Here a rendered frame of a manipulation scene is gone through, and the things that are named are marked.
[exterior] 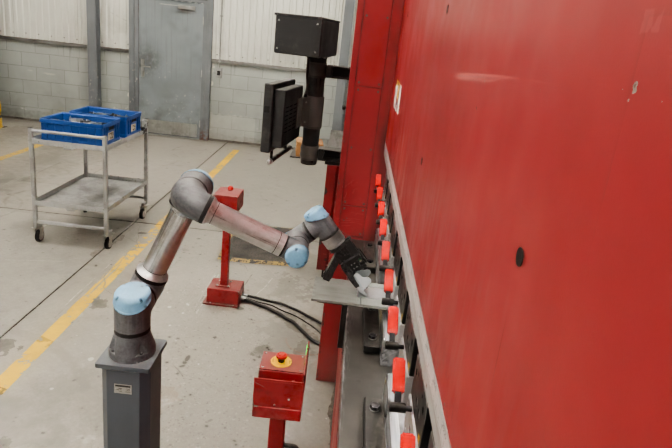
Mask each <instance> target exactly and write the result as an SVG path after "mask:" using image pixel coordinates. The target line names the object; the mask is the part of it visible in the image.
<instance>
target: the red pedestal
mask: <svg viewBox="0 0 672 448"><path fill-rule="evenodd" d="M213 196H215V197H216V198H217V201H218V202H220V203H222V204H224V205H226V206H228V207H230V208H232V209H234V210H236V211H238V212H239V210H240V209H241V207H242V206H243V196H244V189H239V188H233V186H228V187H222V186H221V187H220V188H219V189H218V190H217V191H216V192H215V193H214V194H213ZM230 244H231V234H230V233H228V232H225V231H223V233H222V253H221V274H220V278H213V279H212V281H211V283H210V285H209V286H208V287H207V295H206V297H205V299H204V300H203V302H202V304H206V305H214V306H223V307H231V308H238V307H239V304H240V297H241V295H242V293H243V291H244V281H239V280H231V279H229V263H230Z"/></svg>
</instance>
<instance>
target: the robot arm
mask: <svg viewBox="0 0 672 448"><path fill-rule="evenodd" d="M213 190H214V183H213V180H212V178H211V176H210V175H209V174H208V173H207V172H205V171H203V170H201V169H191V170H188V171H186V172H184V173H183V174H182V175H181V177H180V178H179V180H178V181H177V182H176V183H175V184H174V185H173V187H172V189H171V192H170V199H169V204H170V206H171V207H170V209H169V211H168V214H167V216H166V218H165V220H164V222H163V224H162V226H161V228H160V230H159V232H158V234H157V236H156V238H155V240H154V242H153V244H152V247H151V249H150V251H149V253H148V255H147V257H146V259H145V261H144V262H143V263H140V264H138V265H137V267H136V269H135V271H134V273H133V275H132V278H131V280H130V281H129V283H126V284H125V285H121V286H120V287H118V288H117V289H116V291H115V293H114V298H113V309H114V334H113V336H112V339H111V342H110V345H109V348H108V355H109V357H110V359H111V360H113V361H114V362H117V363H120V364H136V363H141V362H144V361H146V360H148V359H149V358H151V357H152V356H153V355H154V354H155V352H156V342H155V339H154V337H153V334H152V332H151V311H152V309H153V307H154V306H155V304H156V302H157V300H158V298H159V297H160V295H161V294H162V292H163V290H164V287H165V285H166V283H167V281H168V278H169V275H168V273H167V271H168V269H169V267H170V265H171V263H172V261H173V259H174V257H175V255H176V253H177V251H178V249H179V247H180V245H181V243H182V241H183V239H184V237H185V235H186V233H187V231H188V229H189V227H190V225H191V223H192V221H193V220H194V221H196V222H198V223H200V224H205V223H208V224H210V225H212V226H215V227H217V228H219V229H221V230H223V231H225V232H228V233H230V234H232V235H234V236H236V237H238V238H240V239H243V240H245V241H247V242H249V243H251V244H253V245H255V246H258V247H260V248H262V249H264V250H266V251H268V252H270V253H273V254H275V255H277V256H279V257H281V258H283V259H285V261H286V263H287V264H288V265H289V266H290V267H292V268H301V267H303V266H304V265H305V264H306V263H307V261H308V257H309V243H311V242H312V241H314V240H315V239H317V238H318V237H319V238H320V240H321V241H322V243H323V244H324V245H325V247H326V248H327V249H328V250H329V251H330V252H331V253H332V254H333V253H334V255H333V256H332V258H331V260H330V262H329V264H328V266H327V268H326V269H325V270H324V272H323V280H325V281H328V282H329V281H330V280H331V279H332V277H333V274H334V272H335V270H336V268H337V266H338V264H339V265H341V268H342V270H343V271H344V273H345V274H346V275H347V277H348V279H349V280H350V282H351V283H352V284H353V285H354V287H355V288H356V289H357V290H358V291H359V292H360V293H361V294H362V295H364V296H366V297H367V296H368V295H367V293H366V292H365V290H364V289H365V288H366V289H367V288H368V287H367V286H368V285H369V284H370V283H371V279H370V278H369V277H368V276H369V275H370V274H371V271H370V270H369V269H366V270H362V269H363V268H365V267H366V266H367V265H366V263H365V262H367V260H366V259H367V257H366V256H365V255H364V253H363V252H362V250H361V249H360V248H359V247H358V248H357V247H356V246H355V244H354V243H353V242H352V238H351V237H350V236H348V237H347V238H345V236H344V235H343V234H342V232H341V231H340V229H339V228H338V227H337V225H336V224H335V223H334V221H333V220H332V218H331V217H330V216H329V213H327V212H326V210H325V209H324V208H323V207H322V206H321V205H316V206H314V207H312V208H311V209H310V210H308V211H307V212H306V213H305V215H304V218H305V221H304V222H302V223H301V224H299V225H298V226H296V227H295V228H293V229H292V230H290V231H288V232H286V233H282V232H280V231H278V230H276V229H274V228H272V227H270V226H268V225H266V224H264V223H261V222H259V221H257V220H255V219H253V218H251V217H249V216H247V215H245V214H243V213H241V212H238V211H236V210H234V209H232V208H230V207H228V206H226V205H224V204H222V203H220V202H218V201H217V198H216V197H215V196H213V195H212V193H213ZM361 252H362V253H361ZM363 255H364V256H363Z"/></svg>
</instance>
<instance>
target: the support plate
mask: <svg viewBox="0 0 672 448"><path fill-rule="evenodd" d="M367 287H370V288H379V289H384V284H376V283H370V284H369V285H368V286H367ZM311 301H317V302H325V303H333V304H342V305H350V306H358V307H367V308H375V309H383V310H387V305H382V304H381V300H377V299H369V298H361V304H360V297H357V289H356V288H355V287H354V285H353V284H352V283H351V282H350V280H343V279H334V278H332V279H331V280H330V281H329V282H328V281H325V280H323V277H317V276H316V277H315V282H314V287H313V292H312V297H311Z"/></svg>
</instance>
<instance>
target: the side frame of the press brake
mask: <svg viewBox="0 0 672 448"><path fill-rule="evenodd" d="M403 6H404V0H358V4H357V13H356V22H355V31H354V40H353V49H352V58H351V67H350V76H349V85H348V94H347V103H346V112H345V121H344V129H343V138H342V147H341V156H340V165H339V174H338V183H337V192H336V201H335V208H334V217H333V221H334V223H335V224H336V225H337V227H338V228H339V229H340V231H341V232H342V234H343V235H344V236H345V238H347V237H348V236H350V237H351V238H352V239H356V240H365V241H373V242H374V241H375V234H376V228H380V225H378V224H376V220H377V219H378V220H379V217H378V208H377V207H375V203H377V200H376V196H377V193H374V189H376V186H375V182H376V175H377V174H381V186H380V187H383V190H384V183H385V175H386V171H387V169H386V163H385V158H384V147H385V140H386V133H387V125H388V118H389V110H390V103H391V95H392V88H393V81H394V73H395V66H396V58H397V51H398V44H399V36H400V29H401V21H402V14H403ZM341 309H342V305H336V304H328V303H324V307H323V316H322V325H321V334H320V335H321V336H320V345H319V354H318V363H317V372H316V380H319V381H327V382H335V377H336V372H337V359H338V348H337V342H338V334H339V326H340V318H341Z"/></svg>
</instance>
